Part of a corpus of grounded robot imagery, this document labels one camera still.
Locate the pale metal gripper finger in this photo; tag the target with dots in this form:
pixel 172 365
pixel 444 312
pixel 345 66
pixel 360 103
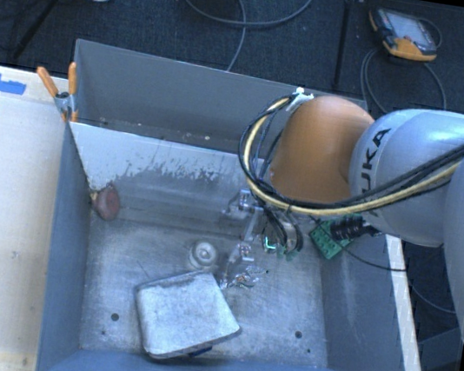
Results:
pixel 238 204
pixel 238 261

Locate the small clear shiny object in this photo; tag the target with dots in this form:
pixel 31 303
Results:
pixel 253 277

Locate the clear glass round object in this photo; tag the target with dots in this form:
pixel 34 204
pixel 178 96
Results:
pixel 203 254

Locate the grey metal bin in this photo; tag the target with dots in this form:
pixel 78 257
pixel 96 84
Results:
pixel 280 320

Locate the pale grey flat box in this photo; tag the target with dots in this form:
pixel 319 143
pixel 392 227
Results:
pixel 186 315

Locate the red-brown round object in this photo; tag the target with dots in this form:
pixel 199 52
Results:
pixel 107 203

